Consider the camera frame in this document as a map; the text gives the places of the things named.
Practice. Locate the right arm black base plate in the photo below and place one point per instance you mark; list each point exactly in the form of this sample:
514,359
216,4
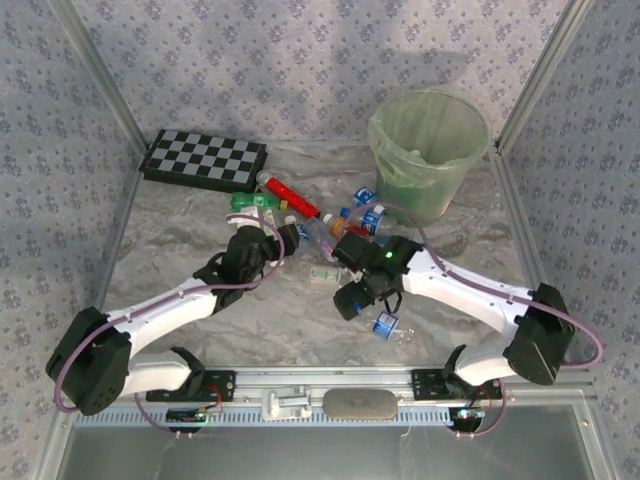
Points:
427,384

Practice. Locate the aluminium frame post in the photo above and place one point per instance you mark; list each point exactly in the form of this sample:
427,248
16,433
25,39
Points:
545,75
100,75

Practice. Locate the blue-label bottle with white cap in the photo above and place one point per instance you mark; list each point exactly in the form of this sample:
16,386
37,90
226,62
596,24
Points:
290,219

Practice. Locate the red-label bottle with white cap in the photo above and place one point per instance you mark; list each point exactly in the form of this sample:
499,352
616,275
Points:
337,227

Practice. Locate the translucent green bin with liner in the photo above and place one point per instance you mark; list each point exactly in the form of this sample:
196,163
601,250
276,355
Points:
450,130

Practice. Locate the aluminium rail with arm bases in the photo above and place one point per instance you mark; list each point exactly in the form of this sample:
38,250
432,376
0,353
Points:
350,377

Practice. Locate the white latch bracket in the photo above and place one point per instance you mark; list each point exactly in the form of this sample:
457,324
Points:
285,402

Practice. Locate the grey oval pad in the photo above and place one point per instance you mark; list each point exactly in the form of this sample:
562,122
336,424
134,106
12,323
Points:
360,404

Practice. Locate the red glitter microphone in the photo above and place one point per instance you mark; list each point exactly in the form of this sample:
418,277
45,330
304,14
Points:
290,195

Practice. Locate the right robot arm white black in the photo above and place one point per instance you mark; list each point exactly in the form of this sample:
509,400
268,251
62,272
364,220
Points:
465,295

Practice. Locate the small green white carton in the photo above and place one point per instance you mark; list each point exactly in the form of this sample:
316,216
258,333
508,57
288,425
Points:
325,275

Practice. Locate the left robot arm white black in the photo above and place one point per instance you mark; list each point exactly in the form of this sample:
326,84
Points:
175,322

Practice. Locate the clear bottle blue label blue cap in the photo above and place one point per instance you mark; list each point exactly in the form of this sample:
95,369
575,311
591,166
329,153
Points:
372,220

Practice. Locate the clear bottle with blue label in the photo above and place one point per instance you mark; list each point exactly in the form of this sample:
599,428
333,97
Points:
364,196

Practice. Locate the small white bottle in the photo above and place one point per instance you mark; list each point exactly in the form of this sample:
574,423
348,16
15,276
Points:
270,217

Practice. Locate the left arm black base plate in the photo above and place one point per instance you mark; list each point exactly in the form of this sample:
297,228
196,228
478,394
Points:
220,382

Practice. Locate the crushed bottle blue label blue cap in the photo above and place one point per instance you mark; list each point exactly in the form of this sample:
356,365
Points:
385,325

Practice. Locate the black grey chessboard box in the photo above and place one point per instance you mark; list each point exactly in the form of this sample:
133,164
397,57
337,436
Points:
200,157

